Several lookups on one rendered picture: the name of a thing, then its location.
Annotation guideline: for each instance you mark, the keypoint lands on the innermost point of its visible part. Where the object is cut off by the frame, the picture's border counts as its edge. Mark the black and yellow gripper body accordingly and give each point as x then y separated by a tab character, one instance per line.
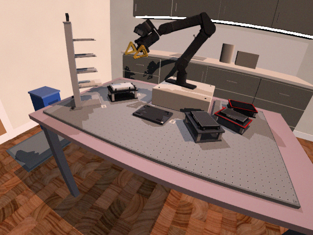
139	43

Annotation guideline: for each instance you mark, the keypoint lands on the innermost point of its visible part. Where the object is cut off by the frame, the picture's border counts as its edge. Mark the grey rack with shelves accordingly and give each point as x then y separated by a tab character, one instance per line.
83	101

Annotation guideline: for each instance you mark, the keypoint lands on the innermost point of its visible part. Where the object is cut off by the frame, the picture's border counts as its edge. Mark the white microplate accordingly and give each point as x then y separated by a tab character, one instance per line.
122	86

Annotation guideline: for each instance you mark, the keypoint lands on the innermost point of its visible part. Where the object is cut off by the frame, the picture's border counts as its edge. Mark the grey microplate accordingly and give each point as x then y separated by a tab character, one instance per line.
233	115
204	120

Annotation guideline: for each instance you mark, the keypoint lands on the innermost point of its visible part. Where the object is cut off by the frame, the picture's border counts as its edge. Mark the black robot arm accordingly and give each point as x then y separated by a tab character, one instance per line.
207	29

